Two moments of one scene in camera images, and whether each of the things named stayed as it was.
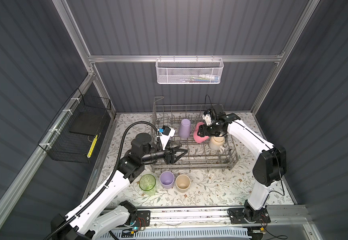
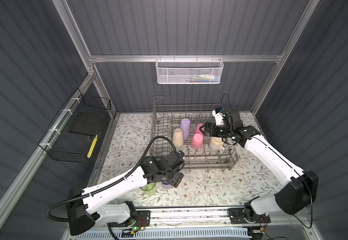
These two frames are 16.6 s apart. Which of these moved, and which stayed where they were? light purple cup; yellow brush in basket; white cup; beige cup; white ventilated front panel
Moved: beige cup
Stayed: yellow brush in basket; white ventilated front panel; white cup; light purple cup
